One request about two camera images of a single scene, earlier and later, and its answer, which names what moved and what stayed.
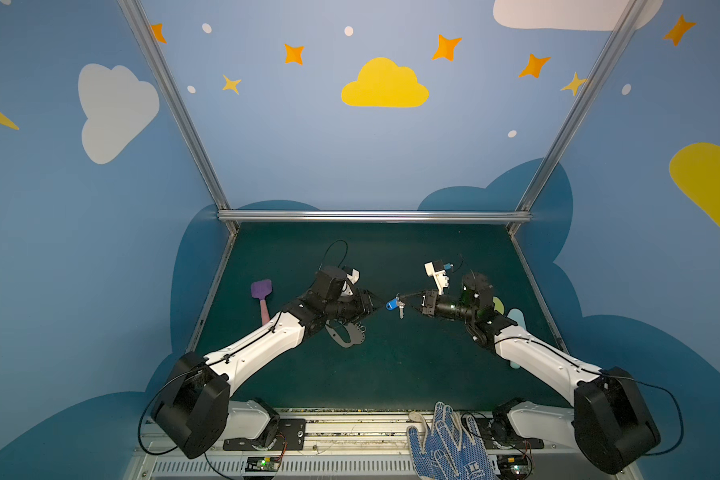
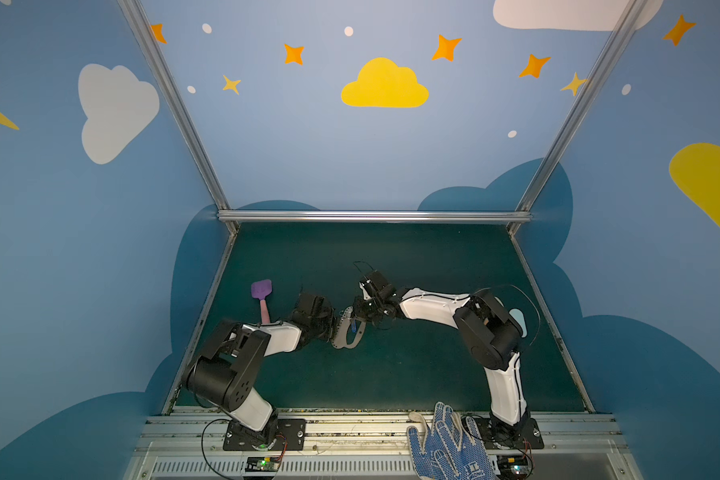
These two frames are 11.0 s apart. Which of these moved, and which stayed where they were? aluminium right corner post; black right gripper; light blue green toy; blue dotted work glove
Moved: black right gripper
Stayed: light blue green toy; blue dotted work glove; aluminium right corner post
